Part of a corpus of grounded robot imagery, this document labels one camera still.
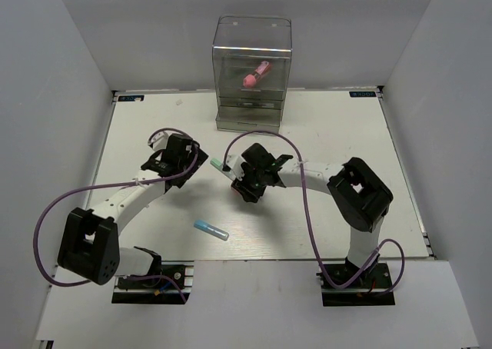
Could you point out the red gel pen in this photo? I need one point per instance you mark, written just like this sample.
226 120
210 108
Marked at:
256 104

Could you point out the left blue table label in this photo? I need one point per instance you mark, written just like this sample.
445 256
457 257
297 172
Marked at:
131 98

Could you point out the blue table label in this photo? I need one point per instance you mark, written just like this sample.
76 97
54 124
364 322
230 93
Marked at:
362 94
131 98

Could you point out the green cap highlighter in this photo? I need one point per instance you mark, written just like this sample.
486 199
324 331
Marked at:
219 165

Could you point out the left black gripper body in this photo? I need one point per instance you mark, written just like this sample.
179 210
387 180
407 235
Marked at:
203 158

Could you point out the blue cap highlighter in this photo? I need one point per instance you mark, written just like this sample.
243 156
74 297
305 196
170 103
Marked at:
211 230

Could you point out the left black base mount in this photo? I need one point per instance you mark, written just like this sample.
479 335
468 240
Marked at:
171 286

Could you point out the clear acrylic drawer organizer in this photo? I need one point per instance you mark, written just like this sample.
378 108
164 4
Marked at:
241 43

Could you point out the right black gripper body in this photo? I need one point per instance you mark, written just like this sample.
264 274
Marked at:
253 184

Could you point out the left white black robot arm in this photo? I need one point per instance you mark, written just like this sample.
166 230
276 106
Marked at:
90 244

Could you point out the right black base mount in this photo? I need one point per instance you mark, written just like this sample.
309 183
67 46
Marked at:
368 290

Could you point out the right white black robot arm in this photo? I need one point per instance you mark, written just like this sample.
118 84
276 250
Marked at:
360 195

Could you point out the right blue table label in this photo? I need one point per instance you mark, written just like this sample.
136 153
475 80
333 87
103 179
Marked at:
362 94

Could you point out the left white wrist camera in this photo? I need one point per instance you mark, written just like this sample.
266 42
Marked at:
159 141

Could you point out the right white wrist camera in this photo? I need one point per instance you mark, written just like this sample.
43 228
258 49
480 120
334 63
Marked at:
232 167

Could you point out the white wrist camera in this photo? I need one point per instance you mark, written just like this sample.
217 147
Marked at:
159 141
232 167

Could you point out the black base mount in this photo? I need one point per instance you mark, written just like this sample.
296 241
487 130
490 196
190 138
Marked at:
171 286
368 290

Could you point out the pink cap refill tube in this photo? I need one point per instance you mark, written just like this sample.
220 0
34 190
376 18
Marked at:
251 80

